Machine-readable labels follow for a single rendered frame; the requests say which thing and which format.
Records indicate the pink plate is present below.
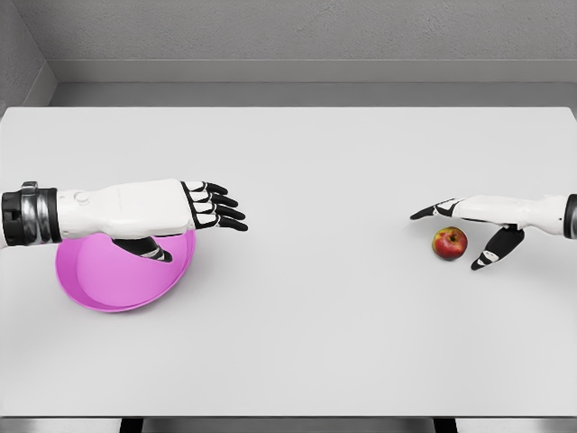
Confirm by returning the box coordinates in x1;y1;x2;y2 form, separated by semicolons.
55;228;198;314

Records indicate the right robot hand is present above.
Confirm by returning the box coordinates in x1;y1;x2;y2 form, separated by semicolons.
409;194;534;272

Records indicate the red apple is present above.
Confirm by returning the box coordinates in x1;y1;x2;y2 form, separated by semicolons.
432;226;469;261

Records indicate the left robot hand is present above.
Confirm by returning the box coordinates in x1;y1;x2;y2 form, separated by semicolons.
102;179;250;264

